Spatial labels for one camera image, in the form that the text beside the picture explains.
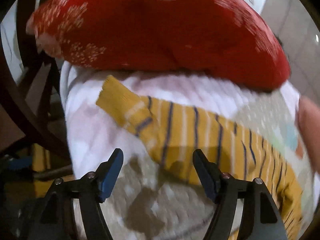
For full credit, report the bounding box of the red floral bolster pillow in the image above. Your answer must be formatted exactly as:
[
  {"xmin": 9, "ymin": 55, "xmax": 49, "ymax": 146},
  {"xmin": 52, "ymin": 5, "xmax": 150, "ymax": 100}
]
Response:
[{"xmin": 26, "ymin": 0, "xmax": 290, "ymax": 91}]

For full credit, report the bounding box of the pink white fleece bedsheet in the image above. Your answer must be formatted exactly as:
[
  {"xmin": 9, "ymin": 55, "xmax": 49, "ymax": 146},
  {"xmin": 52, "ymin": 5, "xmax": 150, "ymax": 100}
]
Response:
[{"xmin": 60, "ymin": 62, "xmax": 304, "ymax": 178}]

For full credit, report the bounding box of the yellow striped knit sweater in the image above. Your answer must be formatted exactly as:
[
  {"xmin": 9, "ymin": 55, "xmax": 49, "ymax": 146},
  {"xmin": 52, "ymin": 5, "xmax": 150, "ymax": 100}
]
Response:
[{"xmin": 97, "ymin": 76, "xmax": 302, "ymax": 239}]

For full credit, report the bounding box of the heart patterned patchwork quilt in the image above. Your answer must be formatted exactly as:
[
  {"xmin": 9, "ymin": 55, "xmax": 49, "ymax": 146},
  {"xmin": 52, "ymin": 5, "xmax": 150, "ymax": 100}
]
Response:
[{"xmin": 72, "ymin": 84, "xmax": 316, "ymax": 240}]

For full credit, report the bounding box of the pink square cushion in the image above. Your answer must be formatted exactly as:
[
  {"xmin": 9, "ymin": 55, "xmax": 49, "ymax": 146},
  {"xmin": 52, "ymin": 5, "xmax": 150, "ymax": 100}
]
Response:
[{"xmin": 297, "ymin": 96, "xmax": 320, "ymax": 174}]

